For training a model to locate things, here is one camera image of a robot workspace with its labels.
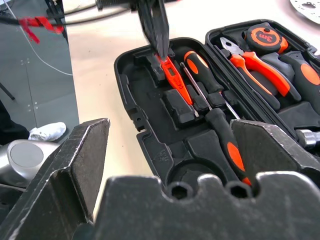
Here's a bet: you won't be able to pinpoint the orange black tape measure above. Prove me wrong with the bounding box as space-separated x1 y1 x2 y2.
243 23 290 55

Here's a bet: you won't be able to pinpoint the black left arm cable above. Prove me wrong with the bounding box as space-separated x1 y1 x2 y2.
0 14 67 28

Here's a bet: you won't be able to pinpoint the white shoe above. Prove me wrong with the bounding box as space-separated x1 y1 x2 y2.
28 121 67 143

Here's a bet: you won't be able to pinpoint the black orange Phillips screwdriver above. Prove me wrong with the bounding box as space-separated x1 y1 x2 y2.
180 62 253 188

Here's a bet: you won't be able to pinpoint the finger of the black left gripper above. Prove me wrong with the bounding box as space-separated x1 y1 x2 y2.
136 0 165 61
152 0 171 57

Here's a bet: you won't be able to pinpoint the silver robot body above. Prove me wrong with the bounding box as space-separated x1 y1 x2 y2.
0 139 52 190

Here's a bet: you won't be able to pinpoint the orange voltage tester pen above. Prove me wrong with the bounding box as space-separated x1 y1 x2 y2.
159 56 200 118

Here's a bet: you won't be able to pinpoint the round perforated metal plate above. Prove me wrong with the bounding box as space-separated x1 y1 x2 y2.
289 0 320 25

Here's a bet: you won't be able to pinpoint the thin white cable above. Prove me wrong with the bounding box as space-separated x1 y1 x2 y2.
4 0 74 76

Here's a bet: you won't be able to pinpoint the red tape strip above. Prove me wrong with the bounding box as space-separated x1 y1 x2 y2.
18 16 65 43

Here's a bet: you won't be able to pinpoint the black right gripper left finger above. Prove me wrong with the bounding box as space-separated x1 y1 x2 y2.
0 117 111 240

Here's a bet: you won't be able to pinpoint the black plastic tool case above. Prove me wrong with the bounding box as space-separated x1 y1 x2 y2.
113 18 320 193

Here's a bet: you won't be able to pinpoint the dark trouser leg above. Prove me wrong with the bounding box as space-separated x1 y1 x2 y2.
0 99 31 146

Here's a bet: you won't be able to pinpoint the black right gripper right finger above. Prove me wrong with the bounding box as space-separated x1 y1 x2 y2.
229 118 320 191

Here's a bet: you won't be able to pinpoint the black orange claw hammer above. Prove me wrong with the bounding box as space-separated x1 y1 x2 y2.
278 51 320 151

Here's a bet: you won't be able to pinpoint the orange handled pliers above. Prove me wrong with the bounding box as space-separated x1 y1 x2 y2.
219 36 302 111

